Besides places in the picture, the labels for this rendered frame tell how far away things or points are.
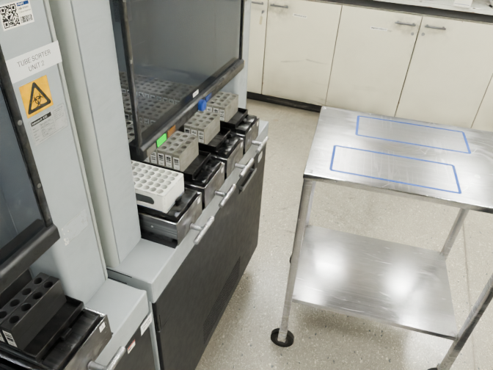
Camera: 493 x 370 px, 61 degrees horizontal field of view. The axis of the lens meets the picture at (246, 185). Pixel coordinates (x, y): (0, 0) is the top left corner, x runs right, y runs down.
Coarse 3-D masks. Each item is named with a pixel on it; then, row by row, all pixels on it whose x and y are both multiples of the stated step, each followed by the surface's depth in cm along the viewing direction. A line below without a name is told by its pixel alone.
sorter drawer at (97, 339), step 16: (80, 320) 74; (96, 320) 75; (64, 336) 70; (80, 336) 71; (96, 336) 75; (0, 352) 70; (48, 352) 70; (64, 352) 69; (80, 352) 71; (96, 352) 76; (16, 368) 69; (32, 368) 68; (48, 368) 67; (64, 368) 68; (80, 368) 72; (96, 368) 74; (112, 368) 74
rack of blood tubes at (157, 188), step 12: (132, 168) 105; (144, 168) 105; (156, 168) 105; (144, 180) 101; (156, 180) 102; (168, 180) 101; (180, 180) 102; (144, 192) 98; (156, 192) 97; (168, 192) 97; (180, 192) 104; (144, 204) 100; (156, 204) 98; (168, 204) 99
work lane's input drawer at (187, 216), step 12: (192, 192) 105; (180, 204) 101; (192, 204) 103; (144, 216) 100; (156, 216) 100; (168, 216) 98; (180, 216) 100; (192, 216) 105; (144, 228) 102; (156, 228) 100; (168, 228) 99; (180, 228) 100; (192, 228) 105; (204, 228) 104; (180, 240) 102
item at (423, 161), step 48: (336, 144) 128; (384, 144) 129; (432, 144) 131; (480, 144) 132; (384, 192) 111; (432, 192) 110; (480, 192) 111; (336, 240) 172; (384, 240) 174; (288, 288) 142; (336, 288) 152; (384, 288) 153; (432, 288) 154; (288, 336) 158
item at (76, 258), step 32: (0, 0) 51; (32, 0) 56; (0, 32) 52; (32, 32) 57; (32, 96) 60; (64, 96) 66; (32, 128) 61; (64, 128) 67; (64, 160) 69; (64, 192) 71; (64, 224) 73; (96, 224) 83; (64, 256) 75; (96, 256) 85; (64, 288) 79; (96, 288) 88; (128, 288) 91; (128, 320) 86; (128, 352) 89
